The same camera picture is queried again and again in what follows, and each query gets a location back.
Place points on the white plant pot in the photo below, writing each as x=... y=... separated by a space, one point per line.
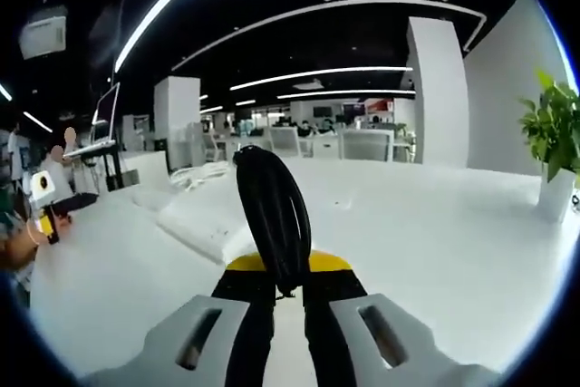
x=556 y=196

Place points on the white mesh office chair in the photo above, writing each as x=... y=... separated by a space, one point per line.
x=284 y=141
x=213 y=147
x=367 y=144

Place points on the curved ceiling light strip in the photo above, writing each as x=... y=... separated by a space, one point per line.
x=154 y=15

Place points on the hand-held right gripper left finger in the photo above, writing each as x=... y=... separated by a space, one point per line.
x=254 y=328

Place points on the black-legged standing desk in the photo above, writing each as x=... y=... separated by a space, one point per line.
x=97 y=151

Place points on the ceiling air conditioner unit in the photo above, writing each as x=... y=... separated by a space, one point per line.
x=44 y=33

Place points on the green potted plant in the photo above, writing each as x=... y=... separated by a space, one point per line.
x=553 y=119

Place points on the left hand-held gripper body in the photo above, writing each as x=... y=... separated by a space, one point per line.
x=43 y=183

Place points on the white power strip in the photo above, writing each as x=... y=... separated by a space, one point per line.
x=204 y=230

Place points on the monitor on stand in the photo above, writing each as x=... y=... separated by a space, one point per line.
x=106 y=113

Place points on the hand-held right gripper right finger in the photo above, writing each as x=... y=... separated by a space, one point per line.
x=331 y=328

